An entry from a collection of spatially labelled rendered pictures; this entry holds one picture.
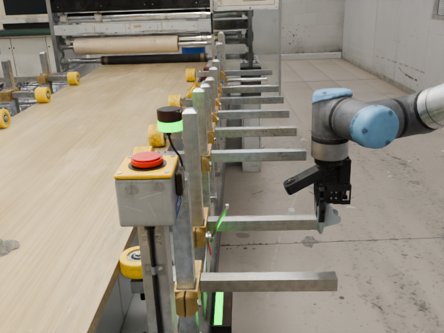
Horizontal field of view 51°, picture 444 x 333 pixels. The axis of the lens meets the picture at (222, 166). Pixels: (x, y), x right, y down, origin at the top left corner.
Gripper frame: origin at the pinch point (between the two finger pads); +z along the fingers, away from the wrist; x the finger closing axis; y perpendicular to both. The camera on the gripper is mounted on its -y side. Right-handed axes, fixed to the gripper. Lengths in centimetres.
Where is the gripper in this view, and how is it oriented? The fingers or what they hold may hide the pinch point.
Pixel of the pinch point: (318, 228)
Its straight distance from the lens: 125.7
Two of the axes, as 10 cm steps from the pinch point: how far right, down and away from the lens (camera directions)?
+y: 10.0, -0.3, -0.5
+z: 0.4, 9.3, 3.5
